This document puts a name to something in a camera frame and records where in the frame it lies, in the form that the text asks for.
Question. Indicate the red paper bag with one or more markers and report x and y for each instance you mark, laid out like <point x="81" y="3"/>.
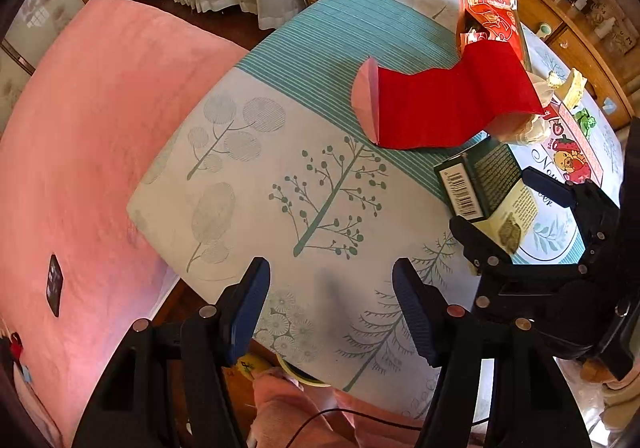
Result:
<point x="440" y="103"/>

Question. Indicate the blue sticker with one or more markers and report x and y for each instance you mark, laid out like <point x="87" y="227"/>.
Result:
<point x="610" y="105"/>

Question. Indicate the dark bin with yellow rim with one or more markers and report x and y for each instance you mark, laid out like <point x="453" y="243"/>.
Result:
<point x="300" y="375"/>

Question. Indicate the black phone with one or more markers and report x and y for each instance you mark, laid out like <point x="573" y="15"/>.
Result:
<point x="54" y="285"/>

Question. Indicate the dark green box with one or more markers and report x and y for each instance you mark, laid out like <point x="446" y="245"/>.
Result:
<point x="490" y="173"/>

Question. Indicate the person's left leg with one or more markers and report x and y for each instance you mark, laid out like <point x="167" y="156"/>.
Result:
<point x="280" y="413"/>

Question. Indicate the yellow embroidered slipper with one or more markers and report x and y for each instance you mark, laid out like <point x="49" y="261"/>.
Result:
<point x="250" y="365"/>

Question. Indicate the person's right leg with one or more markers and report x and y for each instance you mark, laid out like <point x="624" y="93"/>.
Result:
<point x="380" y="433"/>

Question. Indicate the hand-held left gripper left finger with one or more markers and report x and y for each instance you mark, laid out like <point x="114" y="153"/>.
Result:
<point x="247" y="313"/>

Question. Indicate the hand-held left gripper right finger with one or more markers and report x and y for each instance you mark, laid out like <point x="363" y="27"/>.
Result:
<point x="417" y="318"/>

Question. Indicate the green white drawer lock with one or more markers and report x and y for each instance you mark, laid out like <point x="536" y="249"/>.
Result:
<point x="545" y="30"/>

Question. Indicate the floral glass wardrobe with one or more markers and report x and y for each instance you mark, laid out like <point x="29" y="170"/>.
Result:
<point x="40" y="13"/>

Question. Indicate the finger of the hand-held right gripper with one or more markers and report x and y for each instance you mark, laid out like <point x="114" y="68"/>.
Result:
<point x="602" y="223"/>
<point x="480" y="248"/>

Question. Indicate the person's leg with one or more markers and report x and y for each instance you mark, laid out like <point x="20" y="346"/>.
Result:
<point x="380" y="433"/>
<point x="280" y="413"/>

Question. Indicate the strawberry print tissue box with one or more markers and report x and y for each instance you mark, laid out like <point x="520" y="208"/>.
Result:
<point x="580" y="153"/>

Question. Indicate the green wrapper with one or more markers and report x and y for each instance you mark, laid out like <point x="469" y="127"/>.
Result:
<point x="585" y="118"/>

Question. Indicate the yellow wrapper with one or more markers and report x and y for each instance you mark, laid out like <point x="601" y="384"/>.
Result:
<point x="572" y="86"/>

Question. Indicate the red foil snack bag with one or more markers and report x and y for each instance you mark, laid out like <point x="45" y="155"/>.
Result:
<point x="492" y="13"/>

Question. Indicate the tree print tablecloth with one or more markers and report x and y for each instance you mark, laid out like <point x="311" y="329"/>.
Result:
<point x="325" y="153"/>

